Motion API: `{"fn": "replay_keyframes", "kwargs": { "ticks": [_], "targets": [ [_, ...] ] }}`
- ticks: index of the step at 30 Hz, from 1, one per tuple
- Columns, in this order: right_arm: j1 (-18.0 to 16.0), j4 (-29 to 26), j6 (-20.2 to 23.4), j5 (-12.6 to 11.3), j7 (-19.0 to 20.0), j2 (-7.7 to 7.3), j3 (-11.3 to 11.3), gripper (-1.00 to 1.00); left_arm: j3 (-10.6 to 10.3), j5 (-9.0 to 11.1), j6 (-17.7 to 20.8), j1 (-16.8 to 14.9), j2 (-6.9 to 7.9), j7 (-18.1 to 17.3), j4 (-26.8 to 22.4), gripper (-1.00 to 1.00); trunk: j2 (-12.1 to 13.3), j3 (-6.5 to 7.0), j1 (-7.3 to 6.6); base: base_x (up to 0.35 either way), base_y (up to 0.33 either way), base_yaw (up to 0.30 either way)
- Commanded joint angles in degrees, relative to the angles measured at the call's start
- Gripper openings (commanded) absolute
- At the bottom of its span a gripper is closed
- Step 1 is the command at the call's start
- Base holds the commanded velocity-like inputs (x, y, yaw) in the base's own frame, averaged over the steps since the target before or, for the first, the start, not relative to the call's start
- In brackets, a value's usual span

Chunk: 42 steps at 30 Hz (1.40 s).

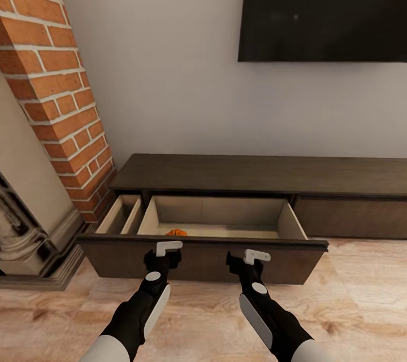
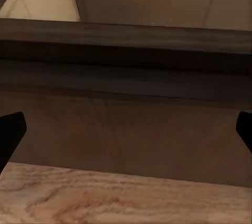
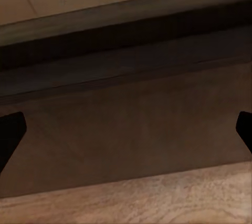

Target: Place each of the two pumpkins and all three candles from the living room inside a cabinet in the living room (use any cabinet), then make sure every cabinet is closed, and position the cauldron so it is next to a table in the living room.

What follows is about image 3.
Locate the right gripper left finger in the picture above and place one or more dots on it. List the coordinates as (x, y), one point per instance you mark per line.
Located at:
(12, 129)

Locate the cabinet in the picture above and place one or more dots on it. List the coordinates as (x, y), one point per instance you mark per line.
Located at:
(120, 89)

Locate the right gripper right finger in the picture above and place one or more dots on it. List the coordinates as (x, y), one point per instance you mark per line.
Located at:
(244, 128)

